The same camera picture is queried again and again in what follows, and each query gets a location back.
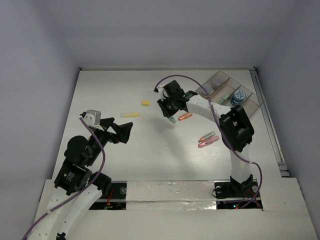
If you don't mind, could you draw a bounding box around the clear compartment organizer tray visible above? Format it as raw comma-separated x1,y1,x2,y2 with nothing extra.
196,70,264,118

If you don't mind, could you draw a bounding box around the pink highlighter pen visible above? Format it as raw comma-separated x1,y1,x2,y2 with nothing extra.
198,136,220,149

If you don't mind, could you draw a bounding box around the paperclip jar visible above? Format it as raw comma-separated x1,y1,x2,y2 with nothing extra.
203,85,213,94
211,78,225,90

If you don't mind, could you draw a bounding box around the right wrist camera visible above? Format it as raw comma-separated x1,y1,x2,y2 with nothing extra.
153,83,165,94

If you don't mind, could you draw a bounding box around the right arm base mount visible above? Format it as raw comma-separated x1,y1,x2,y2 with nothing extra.
211,181,263,210

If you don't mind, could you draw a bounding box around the grey orange highlighter pen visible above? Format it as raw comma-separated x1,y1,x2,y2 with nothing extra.
199,131,216,142

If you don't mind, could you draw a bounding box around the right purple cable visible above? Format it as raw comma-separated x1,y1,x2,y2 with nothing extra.
154,74,263,210

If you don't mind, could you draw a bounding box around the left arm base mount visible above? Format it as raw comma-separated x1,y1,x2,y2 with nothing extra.
89,181,127,211

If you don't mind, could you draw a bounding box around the yellow marker cap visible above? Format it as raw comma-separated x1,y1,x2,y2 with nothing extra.
141,100,151,107

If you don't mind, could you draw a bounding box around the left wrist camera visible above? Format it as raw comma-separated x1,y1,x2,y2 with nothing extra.
80,109,101,128

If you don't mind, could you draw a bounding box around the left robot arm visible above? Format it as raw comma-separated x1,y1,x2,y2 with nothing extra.
23,110,133,240

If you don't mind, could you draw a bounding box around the purple cable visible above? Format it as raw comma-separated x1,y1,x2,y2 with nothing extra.
21,118,106,240
154,74,263,210

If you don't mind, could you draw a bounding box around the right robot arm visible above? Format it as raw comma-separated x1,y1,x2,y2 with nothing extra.
154,80,255,196

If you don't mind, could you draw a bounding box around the yellow highlighter body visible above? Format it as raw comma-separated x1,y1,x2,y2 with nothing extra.
120,112,140,118

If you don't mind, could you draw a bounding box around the clear green highlighter body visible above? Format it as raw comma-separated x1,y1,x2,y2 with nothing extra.
219,94,230,105

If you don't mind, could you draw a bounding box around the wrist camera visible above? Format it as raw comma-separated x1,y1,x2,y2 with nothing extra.
80,109,101,128
153,83,165,94

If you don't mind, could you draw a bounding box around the blue lid pin jar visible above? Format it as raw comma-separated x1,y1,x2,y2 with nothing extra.
230,89,247,106

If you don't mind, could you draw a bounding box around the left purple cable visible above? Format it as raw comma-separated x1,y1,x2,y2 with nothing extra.
21,118,106,240

